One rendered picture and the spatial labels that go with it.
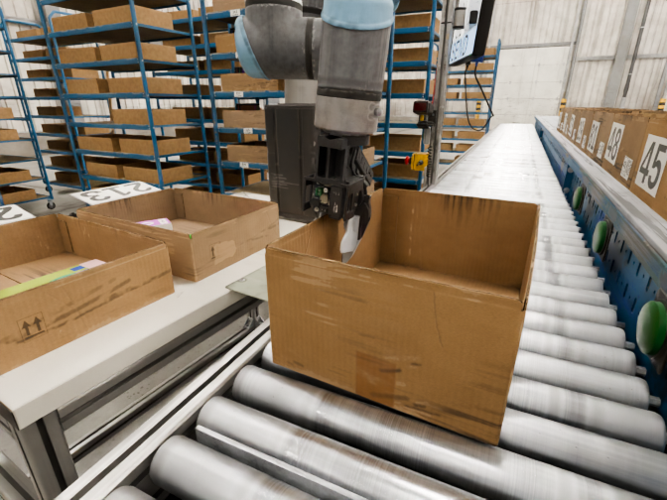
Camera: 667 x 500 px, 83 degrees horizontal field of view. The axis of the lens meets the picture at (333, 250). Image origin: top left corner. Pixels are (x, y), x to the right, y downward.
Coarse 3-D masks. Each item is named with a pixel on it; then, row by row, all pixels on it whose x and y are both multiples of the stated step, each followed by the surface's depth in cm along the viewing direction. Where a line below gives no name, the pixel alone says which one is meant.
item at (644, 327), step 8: (648, 304) 49; (656, 304) 48; (640, 312) 51; (648, 312) 48; (656, 312) 47; (664, 312) 46; (640, 320) 50; (648, 320) 48; (656, 320) 46; (664, 320) 46; (640, 328) 50; (648, 328) 48; (656, 328) 46; (664, 328) 46; (640, 336) 49; (648, 336) 47; (656, 336) 46; (664, 336) 46; (640, 344) 49; (648, 344) 47; (656, 344) 46; (648, 352) 48; (656, 352) 47
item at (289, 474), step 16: (208, 432) 41; (224, 448) 41; (240, 448) 39; (256, 464) 39; (272, 464) 38; (288, 464) 38; (288, 480) 38; (304, 480) 37; (320, 480) 36; (320, 496) 36; (336, 496) 35; (352, 496) 35
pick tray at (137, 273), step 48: (0, 240) 77; (48, 240) 84; (96, 240) 80; (144, 240) 71; (0, 288) 70; (48, 288) 52; (96, 288) 58; (144, 288) 65; (0, 336) 48; (48, 336) 53
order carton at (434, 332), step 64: (384, 192) 77; (320, 256) 59; (384, 256) 82; (448, 256) 75; (512, 256) 69; (320, 320) 45; (384, 320) 40; (448, 320) 37; (512, 320) 34; (384, 384) 43; (448, 384) 39
